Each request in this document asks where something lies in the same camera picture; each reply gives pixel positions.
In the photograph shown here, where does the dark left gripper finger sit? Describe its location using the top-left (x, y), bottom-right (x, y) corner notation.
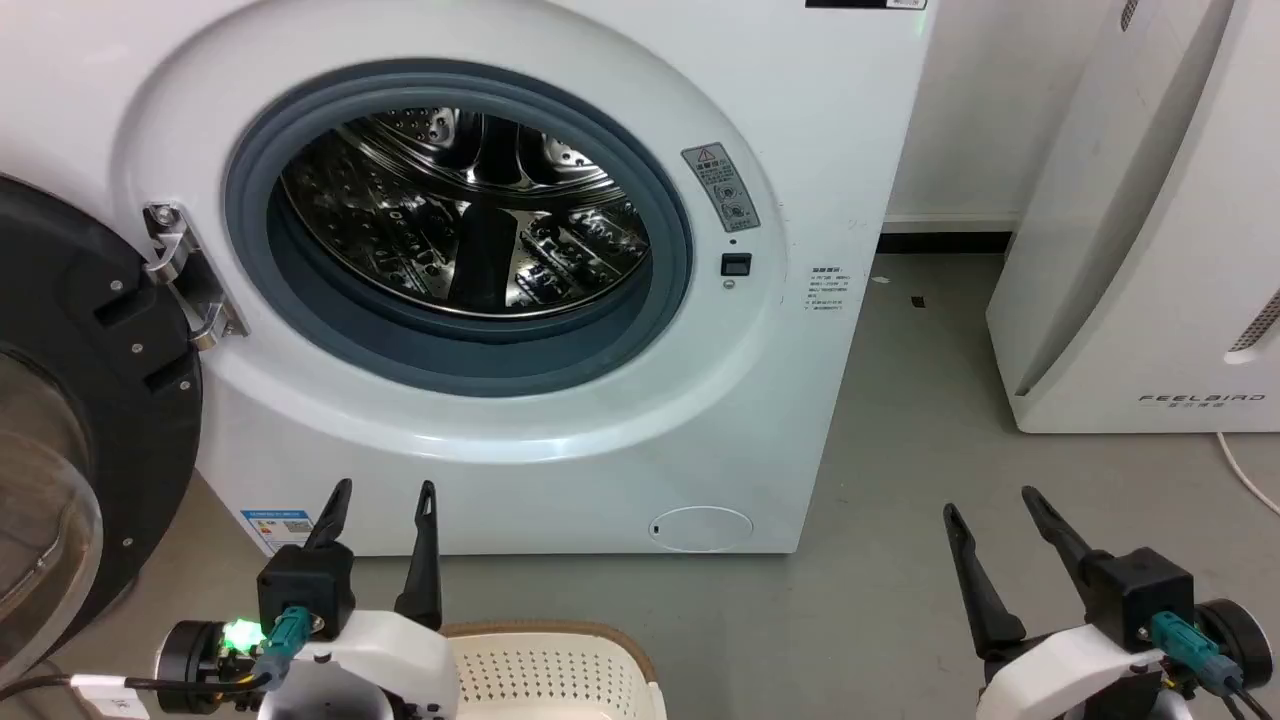
top-left (394, 480), bottom-right (444, 633)
top-left (303, 477), bottom-right (354, 553)

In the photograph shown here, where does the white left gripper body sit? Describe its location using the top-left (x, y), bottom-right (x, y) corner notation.
top-left (156, 608), bottom-right (463, 720)

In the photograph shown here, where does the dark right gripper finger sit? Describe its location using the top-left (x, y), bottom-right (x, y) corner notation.
top-left (1020, 485), bottom-right (1113, 606)
top-left (942, 502), bottom-right (1028, 663)

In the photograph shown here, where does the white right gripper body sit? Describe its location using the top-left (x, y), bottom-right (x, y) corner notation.
top-left (973, 597), bottom-right (1275, 720)

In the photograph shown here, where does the black washing machine door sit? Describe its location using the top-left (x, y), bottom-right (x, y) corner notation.
top-left (0, 175), bottom-right (204, 691)

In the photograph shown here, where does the silver metal door hinge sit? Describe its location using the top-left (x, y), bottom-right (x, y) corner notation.
top-left (143, 202), bottom-right (249, 351)

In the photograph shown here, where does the stainless steel washing machine drum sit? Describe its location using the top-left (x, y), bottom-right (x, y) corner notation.
top-left (280, 107), bottom-right (653, 321)

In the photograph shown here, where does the blue white energy label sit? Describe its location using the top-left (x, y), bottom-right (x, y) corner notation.
top-left (240, 508), bottom-right (315, 557)

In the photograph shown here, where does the cream perforated laundry basket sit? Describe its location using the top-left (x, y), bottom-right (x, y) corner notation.
top-left (440, 620), bottom-right (669, 720)

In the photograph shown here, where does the white front-load washing machine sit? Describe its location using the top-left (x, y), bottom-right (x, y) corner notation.
top-left (0, 0), bottom-right (939, 557)

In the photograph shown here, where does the grey rubber door gasket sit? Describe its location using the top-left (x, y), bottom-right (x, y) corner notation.
top-left (223, 59), bottom-right (695, 399)

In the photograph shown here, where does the round white filter cover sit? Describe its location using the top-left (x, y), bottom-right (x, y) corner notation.
top-left (648, 505), bottom-right (755, 553)

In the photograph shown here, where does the white Feelbird appliance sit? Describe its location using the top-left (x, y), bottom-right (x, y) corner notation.
top-left (985, 0), bottom-right (1280, 435)

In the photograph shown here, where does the small printed text label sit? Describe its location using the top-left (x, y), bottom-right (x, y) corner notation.
top-left (806, 265), bottom-right (851, 313)

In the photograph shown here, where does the grey warning sticker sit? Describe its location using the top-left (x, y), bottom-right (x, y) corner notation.
top-left (681, 142), bottom-right (761, 234)

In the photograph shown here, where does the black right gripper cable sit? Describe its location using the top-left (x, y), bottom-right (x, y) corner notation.
top-left (1148, 611), bottom-right (1276, 720)

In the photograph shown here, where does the white power cable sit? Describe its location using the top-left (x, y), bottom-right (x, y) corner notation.
top-left (1215, 431), bottom-right (1280, 518)

